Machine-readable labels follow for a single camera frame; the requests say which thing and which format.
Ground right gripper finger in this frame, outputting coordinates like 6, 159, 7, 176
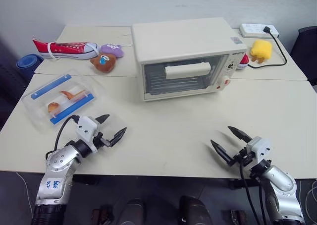
227, 126, 253, 144
210, 140, 235, 166

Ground dark rounded shape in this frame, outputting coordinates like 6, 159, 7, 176
178, 195, 214, 225
117, 198, 146, 225

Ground orange toy shrimp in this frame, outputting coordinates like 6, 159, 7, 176
59, 89, 84, 102

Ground purple plush toy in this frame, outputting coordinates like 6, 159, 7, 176
99, 43, 125, 58

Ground black power cable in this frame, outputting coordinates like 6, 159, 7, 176
247, 31, 288, 69

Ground yellow plush toy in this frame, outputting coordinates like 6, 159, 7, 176
248, 39, 274, 63

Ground blue container clip strip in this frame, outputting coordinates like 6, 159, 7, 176
30, 74, 73, 100
50, 93, 96, 125

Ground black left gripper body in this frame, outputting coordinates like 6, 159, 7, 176
93, 131, 113, 148

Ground white floor cable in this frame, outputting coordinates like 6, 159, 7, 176
15, 172, 36, 211

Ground red sneaker pencil case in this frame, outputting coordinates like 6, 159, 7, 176
31, 37, 101, 61

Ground brown toy bread bun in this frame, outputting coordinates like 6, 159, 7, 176
48, 102, 61, 113

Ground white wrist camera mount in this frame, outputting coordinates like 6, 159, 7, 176
75, 115, 99, 153
245, 136, 272, 165

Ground brown plush toy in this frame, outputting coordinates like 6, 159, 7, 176
89, 53, 118, 73

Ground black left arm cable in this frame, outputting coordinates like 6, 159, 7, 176
53, 114, 81, 151

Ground red and white toy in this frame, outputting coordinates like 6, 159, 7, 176
236, 54, 251, 71

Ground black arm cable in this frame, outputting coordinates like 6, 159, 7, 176
53, 114, 81, 151
237, 155, 268, 225

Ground white power strip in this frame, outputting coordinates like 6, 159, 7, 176
238, 23, 280, 39

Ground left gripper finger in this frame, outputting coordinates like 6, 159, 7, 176
109, 127, 128, 147
95, 114, 110, 125

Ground black chair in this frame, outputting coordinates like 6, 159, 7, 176
289, 26, 317, 86

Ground blue rolled mat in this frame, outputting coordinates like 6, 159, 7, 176
16, 54, 44, 78

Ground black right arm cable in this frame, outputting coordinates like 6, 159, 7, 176
237, 155, 268, 225

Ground clear plastic food container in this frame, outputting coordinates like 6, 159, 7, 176
21, 69, 126, 136

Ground cream toaster oven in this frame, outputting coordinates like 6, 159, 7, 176
131, 17, 248, 102

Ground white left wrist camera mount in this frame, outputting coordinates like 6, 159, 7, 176
75, 115, 99, 153

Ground cream oven door handle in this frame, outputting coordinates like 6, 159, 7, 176
164, 62, 212, 80

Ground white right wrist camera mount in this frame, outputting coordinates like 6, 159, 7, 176
245, 136, 272, 165

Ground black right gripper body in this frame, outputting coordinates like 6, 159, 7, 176
232, 148, 255, 167

